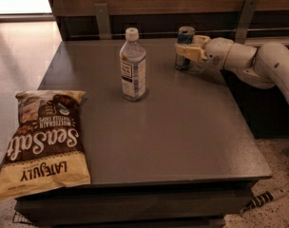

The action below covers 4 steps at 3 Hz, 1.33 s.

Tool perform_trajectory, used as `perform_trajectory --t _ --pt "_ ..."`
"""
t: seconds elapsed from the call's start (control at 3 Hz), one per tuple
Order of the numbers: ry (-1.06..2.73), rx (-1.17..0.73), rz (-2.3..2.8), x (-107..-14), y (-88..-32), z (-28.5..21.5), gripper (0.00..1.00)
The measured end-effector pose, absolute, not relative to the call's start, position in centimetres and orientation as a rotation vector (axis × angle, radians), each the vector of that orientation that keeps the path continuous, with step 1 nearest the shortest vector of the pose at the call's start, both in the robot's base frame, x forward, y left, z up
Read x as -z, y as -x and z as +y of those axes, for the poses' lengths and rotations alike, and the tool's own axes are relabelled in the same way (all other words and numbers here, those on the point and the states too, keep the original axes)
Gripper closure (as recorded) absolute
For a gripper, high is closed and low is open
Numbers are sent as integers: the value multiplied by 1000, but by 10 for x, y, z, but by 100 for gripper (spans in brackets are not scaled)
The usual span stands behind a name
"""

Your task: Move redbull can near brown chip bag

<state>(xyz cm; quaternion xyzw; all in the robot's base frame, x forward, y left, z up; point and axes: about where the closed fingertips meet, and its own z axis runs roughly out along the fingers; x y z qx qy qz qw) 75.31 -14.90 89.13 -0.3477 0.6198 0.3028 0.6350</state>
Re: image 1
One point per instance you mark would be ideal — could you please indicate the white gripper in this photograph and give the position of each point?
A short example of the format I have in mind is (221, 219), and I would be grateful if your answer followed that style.
(218, 51)

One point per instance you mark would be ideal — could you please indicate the blue silver redbull can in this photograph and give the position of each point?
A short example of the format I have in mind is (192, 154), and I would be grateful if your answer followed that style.
(185, 36)

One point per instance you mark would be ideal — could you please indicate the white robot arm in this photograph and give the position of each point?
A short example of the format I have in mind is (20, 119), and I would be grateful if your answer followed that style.
(262, 67)

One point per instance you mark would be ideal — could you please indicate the brown sea salt chip bag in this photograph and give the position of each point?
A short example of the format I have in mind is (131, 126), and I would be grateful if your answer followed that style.
(46, 151)

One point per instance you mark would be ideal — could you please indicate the clear plastic water bottle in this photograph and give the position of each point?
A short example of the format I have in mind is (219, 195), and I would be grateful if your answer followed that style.
(132, 64)

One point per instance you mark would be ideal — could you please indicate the striped object on floor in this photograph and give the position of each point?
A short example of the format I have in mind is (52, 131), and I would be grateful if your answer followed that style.
(262, 199)

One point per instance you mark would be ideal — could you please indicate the right metal rail bracket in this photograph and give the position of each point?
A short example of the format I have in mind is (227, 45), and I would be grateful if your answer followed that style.
(247, 12)

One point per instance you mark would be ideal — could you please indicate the metal rail bracket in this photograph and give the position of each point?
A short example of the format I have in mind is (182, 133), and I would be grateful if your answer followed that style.
(103, 21)
(247, 12)

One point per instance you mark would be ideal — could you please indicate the left metal rail bracket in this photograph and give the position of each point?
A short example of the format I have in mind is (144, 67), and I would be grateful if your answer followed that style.
(103, 21)

